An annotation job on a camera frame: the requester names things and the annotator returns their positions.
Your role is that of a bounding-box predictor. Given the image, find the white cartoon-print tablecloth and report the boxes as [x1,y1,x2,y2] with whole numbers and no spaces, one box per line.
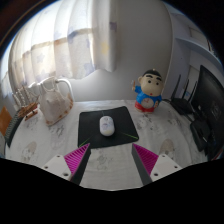
[3,99,209,191]

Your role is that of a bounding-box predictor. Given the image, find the large white conch shell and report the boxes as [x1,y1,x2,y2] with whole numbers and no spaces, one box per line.
[38,76,75,127]

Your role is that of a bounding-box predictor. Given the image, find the black router with antennas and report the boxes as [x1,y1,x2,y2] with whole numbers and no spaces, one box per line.
[169,73,198,116]

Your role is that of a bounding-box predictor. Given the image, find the cartoon boy figurine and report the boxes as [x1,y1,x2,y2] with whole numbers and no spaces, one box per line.
[131,68,165,114]

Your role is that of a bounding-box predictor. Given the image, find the white cartoon-print computer mouse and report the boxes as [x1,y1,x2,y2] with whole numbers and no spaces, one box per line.
[99,115,116,137]

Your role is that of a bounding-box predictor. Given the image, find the orange wooden chair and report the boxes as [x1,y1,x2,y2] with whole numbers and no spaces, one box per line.
[0,106,13,137]

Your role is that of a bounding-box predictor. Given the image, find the white wall shelf unit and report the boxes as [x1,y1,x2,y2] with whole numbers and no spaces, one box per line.
[166,9,224,101]

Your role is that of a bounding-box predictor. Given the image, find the wooden model sailing ship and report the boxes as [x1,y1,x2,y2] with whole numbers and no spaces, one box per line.
[11,85,39,122]

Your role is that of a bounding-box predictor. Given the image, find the black computer monitor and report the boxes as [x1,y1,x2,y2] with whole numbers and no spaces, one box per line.
[191,64,224,158]

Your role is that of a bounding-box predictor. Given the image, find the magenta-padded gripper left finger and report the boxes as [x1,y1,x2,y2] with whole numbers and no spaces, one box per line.
[42,143,92,185]

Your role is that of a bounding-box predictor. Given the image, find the white star-print curtain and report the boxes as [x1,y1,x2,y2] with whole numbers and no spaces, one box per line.
[1,0,118,98]

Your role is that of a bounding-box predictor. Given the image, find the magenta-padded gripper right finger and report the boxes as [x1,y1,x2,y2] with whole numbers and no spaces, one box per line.
[131,143,184,186]

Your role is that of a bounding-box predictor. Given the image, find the black mouse pad green lines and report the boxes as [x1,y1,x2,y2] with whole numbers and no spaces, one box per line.
[77,105,140,150]

